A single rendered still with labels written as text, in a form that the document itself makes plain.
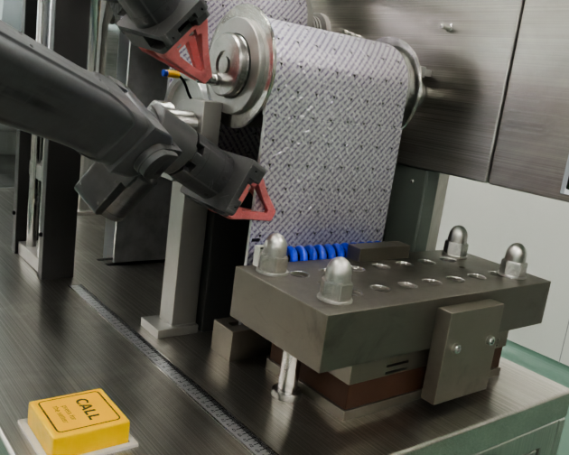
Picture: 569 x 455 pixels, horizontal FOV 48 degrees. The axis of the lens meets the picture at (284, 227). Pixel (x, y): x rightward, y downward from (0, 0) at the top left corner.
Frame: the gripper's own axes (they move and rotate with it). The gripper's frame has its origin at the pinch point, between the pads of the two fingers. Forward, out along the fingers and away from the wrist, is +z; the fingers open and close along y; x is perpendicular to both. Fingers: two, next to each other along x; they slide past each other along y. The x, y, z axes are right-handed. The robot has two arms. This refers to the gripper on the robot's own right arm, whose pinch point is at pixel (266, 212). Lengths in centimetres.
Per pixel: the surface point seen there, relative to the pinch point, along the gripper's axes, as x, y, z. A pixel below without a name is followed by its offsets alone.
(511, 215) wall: 94, -126, 250
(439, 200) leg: 22, -13, 45
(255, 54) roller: 14.5, -1.7, -11.7
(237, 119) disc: 8.0, -4.7, -7.4
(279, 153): 6.7, 0.2, -3.0
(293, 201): 3.1, 0.3, 2.7
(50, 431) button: -27.8, 12.1, -18.3
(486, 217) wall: 89, -141, 252
